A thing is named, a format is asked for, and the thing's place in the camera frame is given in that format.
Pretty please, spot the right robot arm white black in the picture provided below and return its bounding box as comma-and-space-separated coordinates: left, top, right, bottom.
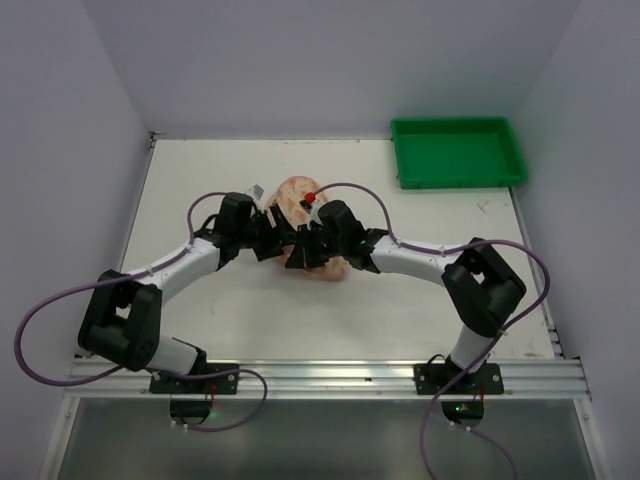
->
285, 194, 526, 374

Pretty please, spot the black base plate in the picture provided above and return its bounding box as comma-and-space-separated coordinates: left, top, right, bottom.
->
149, 362, 240, 395
413, 354, 505, 396

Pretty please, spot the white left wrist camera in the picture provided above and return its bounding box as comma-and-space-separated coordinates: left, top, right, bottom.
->
248, 184, 264, 199

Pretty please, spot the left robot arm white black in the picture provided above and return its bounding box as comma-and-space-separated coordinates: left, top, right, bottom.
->
78, 192, 296, 376

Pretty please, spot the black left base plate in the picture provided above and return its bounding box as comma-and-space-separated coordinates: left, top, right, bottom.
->
149, 362, 240, 395

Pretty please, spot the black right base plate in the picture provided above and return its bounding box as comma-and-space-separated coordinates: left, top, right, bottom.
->
413, 354, 505, 396

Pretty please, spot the aluminium mounting rail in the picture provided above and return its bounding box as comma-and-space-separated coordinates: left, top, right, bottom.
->
63, 359, 590, 401

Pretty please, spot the green plastic tray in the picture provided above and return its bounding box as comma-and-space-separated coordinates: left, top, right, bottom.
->
390, 116, 528, 190

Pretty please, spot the floral mesh laundry bag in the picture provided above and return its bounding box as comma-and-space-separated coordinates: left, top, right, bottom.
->
267, 176, 351, 281

